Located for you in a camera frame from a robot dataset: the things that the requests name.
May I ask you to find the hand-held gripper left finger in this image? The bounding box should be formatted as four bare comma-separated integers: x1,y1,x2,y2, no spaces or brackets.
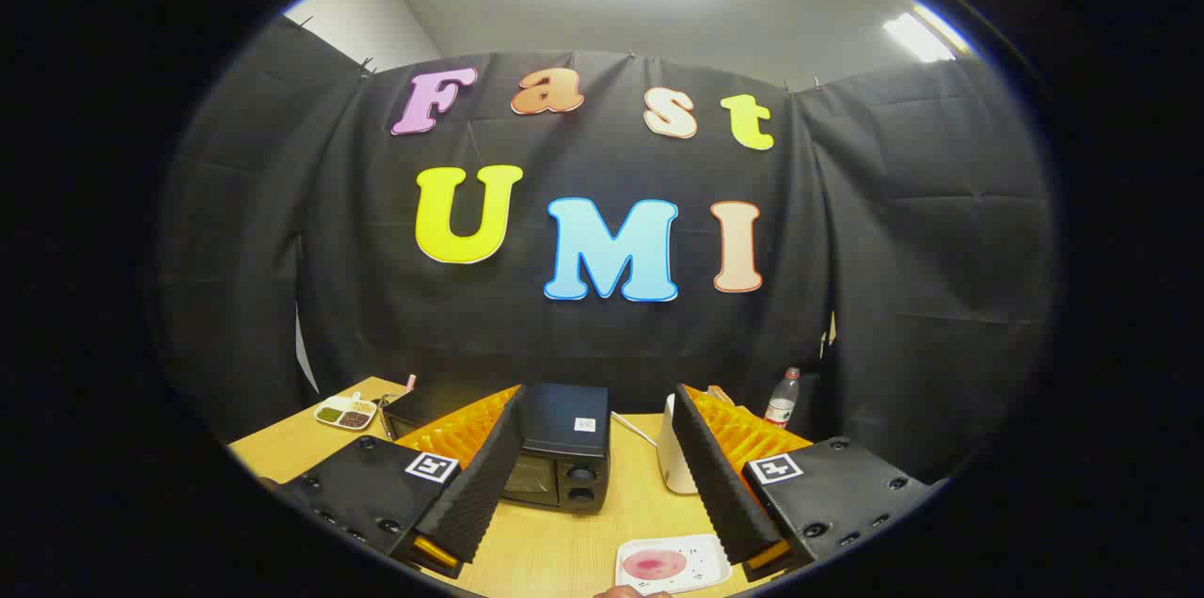
277,384,529,580

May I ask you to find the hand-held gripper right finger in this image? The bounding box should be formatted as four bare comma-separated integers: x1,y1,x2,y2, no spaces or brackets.
672,382,942,581

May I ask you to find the black toaster oven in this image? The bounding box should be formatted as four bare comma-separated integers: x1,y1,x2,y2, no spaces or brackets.
381,382,612,514

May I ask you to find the white square plate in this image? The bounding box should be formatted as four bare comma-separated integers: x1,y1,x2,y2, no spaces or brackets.
615,534,733,596

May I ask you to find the pink ham slice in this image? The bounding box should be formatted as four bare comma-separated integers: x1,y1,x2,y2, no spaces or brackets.
623,549,689,582

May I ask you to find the white pop-up toaster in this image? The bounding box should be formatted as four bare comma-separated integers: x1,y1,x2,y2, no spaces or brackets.
657,394,702,496

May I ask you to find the clear plastic water bottle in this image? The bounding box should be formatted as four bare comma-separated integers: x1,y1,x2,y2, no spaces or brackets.
764,367,802,430

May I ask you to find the white divided dish with beans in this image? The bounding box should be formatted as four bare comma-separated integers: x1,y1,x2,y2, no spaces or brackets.
313,391,379,431

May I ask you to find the small ceiling light panel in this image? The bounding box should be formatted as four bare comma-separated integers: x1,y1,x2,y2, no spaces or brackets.
881,6,970,64

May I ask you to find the white power cable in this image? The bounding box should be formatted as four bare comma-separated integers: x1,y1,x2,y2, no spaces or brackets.
610,410,659,449

